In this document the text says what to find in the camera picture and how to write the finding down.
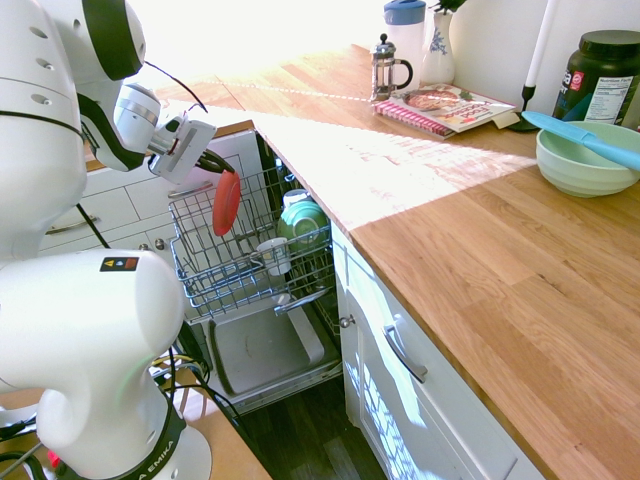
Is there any metal wire dishwasher rack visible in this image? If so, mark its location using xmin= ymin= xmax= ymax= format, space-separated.
xmin=168 ymin=166 xmax=334 ymax=324

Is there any silver cabinet bar handle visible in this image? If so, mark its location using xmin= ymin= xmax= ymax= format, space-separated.
xmin=383 ymin=324 xmax=429 ymax=385

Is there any black protein powder jar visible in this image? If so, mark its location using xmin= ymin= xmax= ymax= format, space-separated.
xmin=551 ymin=29 xmax=640 ymax=132

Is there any black candle holder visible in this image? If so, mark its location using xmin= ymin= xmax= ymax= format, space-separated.
xmin=508 ymin=83 xmax=539 ymax=133

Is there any white candle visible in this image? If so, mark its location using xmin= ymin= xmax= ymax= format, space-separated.
xmin=525 ymin=0 xmax=559 ymax=87

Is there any white cup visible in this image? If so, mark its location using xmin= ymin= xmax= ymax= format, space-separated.
xmin=282 ymin=188 xmax=315 ymax=211

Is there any white vase with blue flowers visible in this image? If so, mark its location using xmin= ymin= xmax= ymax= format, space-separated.
xmin=419 ymin=9 xmax=457 ymax=88

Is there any red plate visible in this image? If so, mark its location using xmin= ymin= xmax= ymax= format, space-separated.
xmin=212 ymin=169 xmax=242 ymax=237

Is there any food cookbook magazine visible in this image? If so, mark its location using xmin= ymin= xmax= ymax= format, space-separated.
xmin=387 ymin=82 xmax=519 ymax=134

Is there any black base cable bundle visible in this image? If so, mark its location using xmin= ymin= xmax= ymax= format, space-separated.
xmin=148 ymin=329 xmax=242 ymax=431

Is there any grey dishwasher door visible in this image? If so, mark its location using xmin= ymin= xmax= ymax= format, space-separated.
xmin=206 ymin=298 xmax=344 ymax=407

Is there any red checkered notebook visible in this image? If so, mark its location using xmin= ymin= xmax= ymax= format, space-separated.
xmin=374 ymin=98 xmax=458 ymax=140

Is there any white pitcher with blue lid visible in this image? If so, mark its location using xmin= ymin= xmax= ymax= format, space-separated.
xmin=382 ymin=0 xmax=428 ymax=81

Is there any white drawer cabinet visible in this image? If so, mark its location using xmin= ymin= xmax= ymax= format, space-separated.
xmin=37 ymin=121 xmax=262 ymax=262

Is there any glass French press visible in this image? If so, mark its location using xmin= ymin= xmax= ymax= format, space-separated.
xmin=370 ymin=32 xmax=415 ymax=103

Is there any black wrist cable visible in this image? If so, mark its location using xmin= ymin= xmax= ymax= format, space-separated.
xmin=143 ymin=60 xmax=209 ymax=114

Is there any white mug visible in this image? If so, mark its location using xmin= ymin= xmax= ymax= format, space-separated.
xmin=249 ymin=237 xmax=293 ymax=278

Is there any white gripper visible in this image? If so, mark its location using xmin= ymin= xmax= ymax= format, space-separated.
xmin=149 ymin=118 xmax=236 ymax=187

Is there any white base cabinet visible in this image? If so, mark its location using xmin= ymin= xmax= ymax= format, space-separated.
xmin=329 ymin=219 xmax=547 ymax=480

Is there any blue plastic knife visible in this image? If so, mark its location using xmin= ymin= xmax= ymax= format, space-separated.
xmin=520 ymin=110 xmax=640 ymax=172

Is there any green bowl with white stripes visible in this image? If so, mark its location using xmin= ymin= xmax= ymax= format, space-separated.
xmin=276 ymin=199 xmax=329 ymax=254

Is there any pale green mixing bowl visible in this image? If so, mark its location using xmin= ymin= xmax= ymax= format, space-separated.
xmin=535 ymin=120 xmax=640 ymax=199

